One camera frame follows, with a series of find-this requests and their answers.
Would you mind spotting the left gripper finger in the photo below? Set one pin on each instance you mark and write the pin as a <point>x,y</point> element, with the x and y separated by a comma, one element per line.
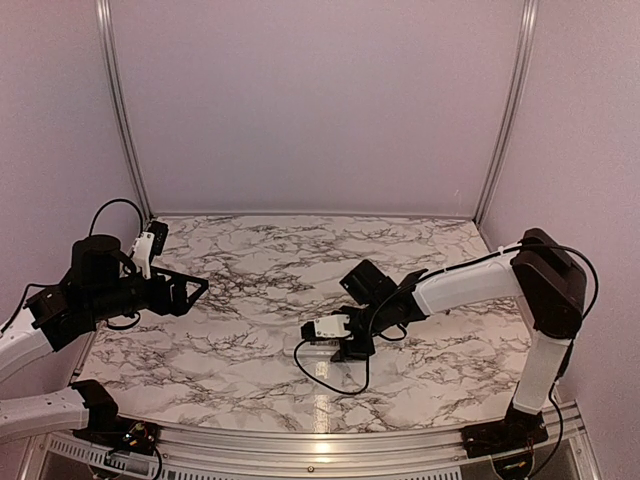
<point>182,301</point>
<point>180,277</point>

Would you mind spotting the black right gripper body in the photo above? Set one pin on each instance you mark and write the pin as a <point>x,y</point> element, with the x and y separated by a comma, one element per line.
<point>366,315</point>

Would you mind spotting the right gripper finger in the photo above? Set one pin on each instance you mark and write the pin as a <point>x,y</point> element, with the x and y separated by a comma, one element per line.
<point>345,315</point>
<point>350,356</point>

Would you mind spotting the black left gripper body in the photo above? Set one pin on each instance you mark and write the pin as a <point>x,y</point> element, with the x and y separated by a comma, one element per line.
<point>156,302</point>

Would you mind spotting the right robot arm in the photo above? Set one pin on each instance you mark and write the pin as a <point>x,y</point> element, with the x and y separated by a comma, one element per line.
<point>453,368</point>

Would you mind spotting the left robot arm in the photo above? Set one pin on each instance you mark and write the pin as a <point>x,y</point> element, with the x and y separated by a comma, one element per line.
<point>102,283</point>

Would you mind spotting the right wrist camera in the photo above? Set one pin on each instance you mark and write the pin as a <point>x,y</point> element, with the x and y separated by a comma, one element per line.
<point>324,329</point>

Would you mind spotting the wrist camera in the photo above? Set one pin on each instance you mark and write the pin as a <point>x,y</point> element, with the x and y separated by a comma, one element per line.
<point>324,329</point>
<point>147,246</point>

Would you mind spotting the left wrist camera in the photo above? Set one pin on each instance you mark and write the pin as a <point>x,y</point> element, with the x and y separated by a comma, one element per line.
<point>147,246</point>

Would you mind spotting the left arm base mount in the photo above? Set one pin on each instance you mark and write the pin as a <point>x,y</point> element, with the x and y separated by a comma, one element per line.
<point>124,434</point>

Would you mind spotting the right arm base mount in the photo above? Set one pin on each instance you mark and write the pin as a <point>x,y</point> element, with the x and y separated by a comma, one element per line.
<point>498,437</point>

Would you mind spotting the front aluminium rail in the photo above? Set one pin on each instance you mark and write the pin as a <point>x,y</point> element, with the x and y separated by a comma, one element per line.
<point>203,453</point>

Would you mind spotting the left aluminium frame post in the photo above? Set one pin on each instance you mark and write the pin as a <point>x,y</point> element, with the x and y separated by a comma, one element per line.
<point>116,92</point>

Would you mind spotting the aluminium frame post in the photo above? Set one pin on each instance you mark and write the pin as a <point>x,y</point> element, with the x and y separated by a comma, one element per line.
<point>116,92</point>
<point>515,92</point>

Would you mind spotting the right aluminium frame post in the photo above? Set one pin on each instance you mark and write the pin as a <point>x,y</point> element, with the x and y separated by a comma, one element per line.
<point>515,92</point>

